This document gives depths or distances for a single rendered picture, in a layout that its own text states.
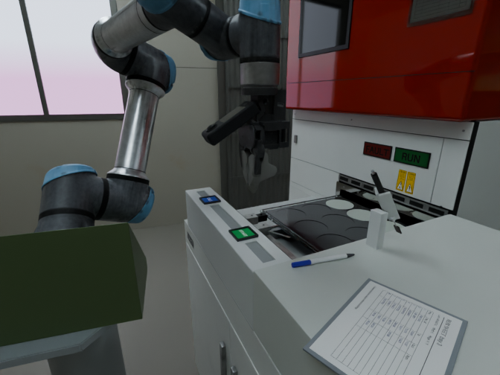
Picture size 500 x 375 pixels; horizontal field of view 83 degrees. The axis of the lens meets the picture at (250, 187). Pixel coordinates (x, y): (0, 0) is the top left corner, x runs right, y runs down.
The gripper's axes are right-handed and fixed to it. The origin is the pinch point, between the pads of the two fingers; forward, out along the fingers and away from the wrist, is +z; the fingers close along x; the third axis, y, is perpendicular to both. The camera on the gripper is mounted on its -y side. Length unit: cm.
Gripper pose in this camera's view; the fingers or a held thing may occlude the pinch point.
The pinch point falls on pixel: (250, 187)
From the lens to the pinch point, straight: 60.0
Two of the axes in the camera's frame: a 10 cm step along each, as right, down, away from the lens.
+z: 0.0, 9.5, 3.1
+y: 9.0, -1.4, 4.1
